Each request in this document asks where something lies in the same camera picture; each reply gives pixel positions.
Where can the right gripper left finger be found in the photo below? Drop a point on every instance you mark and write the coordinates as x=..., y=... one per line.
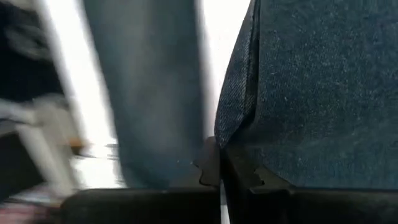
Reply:
x=149, y=205

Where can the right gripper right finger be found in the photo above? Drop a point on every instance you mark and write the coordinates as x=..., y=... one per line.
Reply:
x=295, y=205

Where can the dark green garment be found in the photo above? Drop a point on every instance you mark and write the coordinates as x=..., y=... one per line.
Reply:
x=311, y=93

